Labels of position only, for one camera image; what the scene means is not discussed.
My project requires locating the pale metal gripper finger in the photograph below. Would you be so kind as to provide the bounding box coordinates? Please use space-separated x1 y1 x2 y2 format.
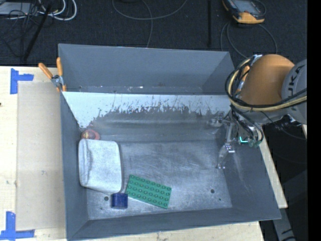
208 113 225 128
216 145 236 170

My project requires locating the grey metal bin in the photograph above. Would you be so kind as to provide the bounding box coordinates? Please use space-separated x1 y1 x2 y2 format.
57 43 282 241

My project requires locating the green studded flat block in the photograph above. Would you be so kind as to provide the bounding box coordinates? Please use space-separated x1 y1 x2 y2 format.
124 174 173 209

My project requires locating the small blue cup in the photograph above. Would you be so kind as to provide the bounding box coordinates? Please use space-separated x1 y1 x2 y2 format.
111 192 129 209

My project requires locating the white folded cloth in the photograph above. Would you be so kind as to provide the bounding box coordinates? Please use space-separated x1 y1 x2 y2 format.
78 138 124 194

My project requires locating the pale wood flat board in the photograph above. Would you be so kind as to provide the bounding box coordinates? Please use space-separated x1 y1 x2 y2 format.
15 81 67 231

